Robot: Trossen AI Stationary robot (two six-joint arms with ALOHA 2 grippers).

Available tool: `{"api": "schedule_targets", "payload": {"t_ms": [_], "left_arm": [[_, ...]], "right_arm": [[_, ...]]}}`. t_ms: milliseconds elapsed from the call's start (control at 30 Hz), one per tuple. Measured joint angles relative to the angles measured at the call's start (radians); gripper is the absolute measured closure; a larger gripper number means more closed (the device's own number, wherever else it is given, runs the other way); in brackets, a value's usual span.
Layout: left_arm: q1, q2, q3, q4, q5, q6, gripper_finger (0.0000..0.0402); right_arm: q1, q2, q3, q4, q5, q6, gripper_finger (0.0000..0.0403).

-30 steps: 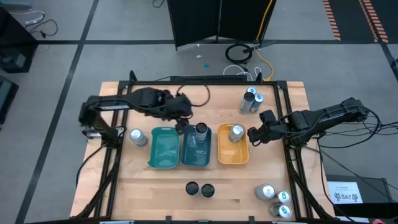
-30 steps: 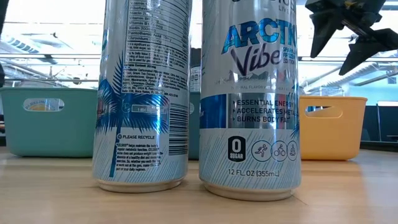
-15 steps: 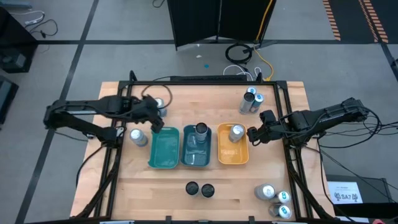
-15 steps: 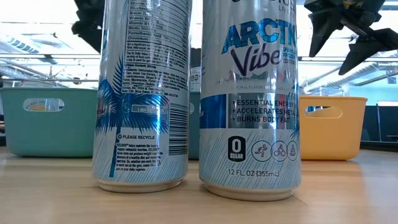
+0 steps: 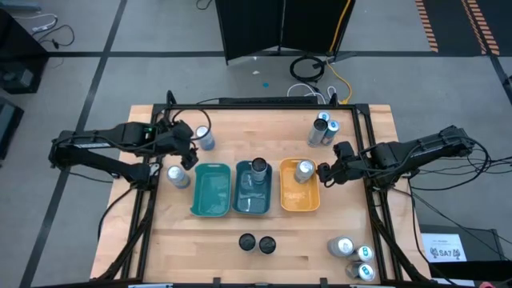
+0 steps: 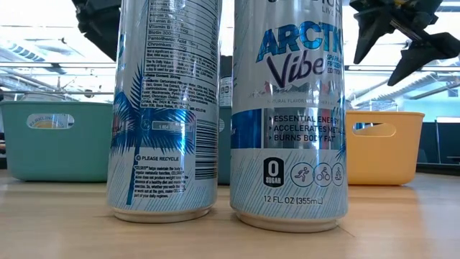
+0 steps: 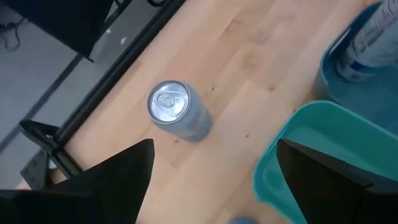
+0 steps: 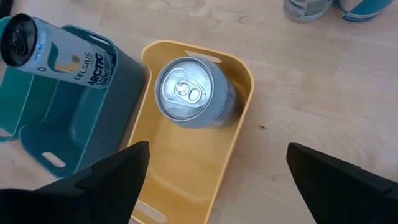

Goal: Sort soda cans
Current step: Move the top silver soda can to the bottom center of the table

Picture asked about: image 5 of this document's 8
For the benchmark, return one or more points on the black cabinet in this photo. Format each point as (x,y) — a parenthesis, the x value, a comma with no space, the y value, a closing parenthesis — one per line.
(484,256)

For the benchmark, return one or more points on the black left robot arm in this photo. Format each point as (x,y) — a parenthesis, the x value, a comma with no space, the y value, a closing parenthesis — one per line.
(100,138)

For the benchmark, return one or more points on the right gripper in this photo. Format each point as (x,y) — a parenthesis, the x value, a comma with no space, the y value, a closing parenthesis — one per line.
(346,172)

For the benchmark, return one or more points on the black desk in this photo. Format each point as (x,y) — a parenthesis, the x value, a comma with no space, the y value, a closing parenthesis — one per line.
(16,44)

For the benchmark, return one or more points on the black orange-striped floor mat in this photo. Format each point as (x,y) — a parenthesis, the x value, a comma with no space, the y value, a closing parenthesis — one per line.
(452,24)

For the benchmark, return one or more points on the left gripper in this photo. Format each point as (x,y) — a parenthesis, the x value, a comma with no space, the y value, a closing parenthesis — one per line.
(188,147)

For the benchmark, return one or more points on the black metal table frame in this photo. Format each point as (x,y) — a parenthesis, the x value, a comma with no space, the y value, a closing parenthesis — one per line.
(260,107)

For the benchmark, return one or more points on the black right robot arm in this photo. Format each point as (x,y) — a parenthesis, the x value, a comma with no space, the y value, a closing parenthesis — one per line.
(420,148)

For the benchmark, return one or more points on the dark blue plastic bin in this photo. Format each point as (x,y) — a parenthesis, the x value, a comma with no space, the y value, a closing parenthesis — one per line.
(250,200)

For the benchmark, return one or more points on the black folding room divider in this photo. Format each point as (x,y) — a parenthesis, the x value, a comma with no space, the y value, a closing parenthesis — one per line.
(256,28)

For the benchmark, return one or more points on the white SA7 sign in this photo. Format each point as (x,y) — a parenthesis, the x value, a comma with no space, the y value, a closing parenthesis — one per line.
(444,242)

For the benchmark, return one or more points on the yellow plastic bin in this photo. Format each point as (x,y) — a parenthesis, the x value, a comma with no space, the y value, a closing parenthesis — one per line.
(300,198)

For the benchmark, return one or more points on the teal green plastic bin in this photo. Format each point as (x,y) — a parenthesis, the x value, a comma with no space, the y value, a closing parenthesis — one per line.
(212,192)

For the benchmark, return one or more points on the black case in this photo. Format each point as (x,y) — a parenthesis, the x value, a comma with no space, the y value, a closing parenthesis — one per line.
(8,128)

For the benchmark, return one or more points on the Spindrift lemon sparkling water can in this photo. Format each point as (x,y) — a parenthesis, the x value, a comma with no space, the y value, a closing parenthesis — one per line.
(178,178)
(304,171)
(206,140)
(341,246)

